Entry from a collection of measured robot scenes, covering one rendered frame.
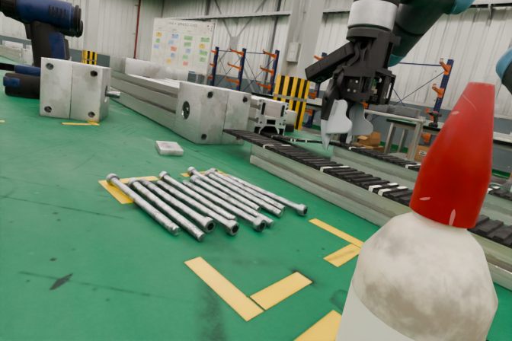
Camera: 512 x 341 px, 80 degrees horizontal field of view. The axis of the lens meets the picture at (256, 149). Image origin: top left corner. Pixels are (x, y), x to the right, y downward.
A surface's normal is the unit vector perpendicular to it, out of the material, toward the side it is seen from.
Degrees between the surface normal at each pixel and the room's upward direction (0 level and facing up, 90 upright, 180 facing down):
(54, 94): 90
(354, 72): 90
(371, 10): 90
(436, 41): 90
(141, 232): 0
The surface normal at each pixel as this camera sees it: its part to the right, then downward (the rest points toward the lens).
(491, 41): -0.70, 0.02
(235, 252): 0.18, -0.97
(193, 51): -0.41, 0.11
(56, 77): 0.29, 0.24
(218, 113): 0.61, 0.26
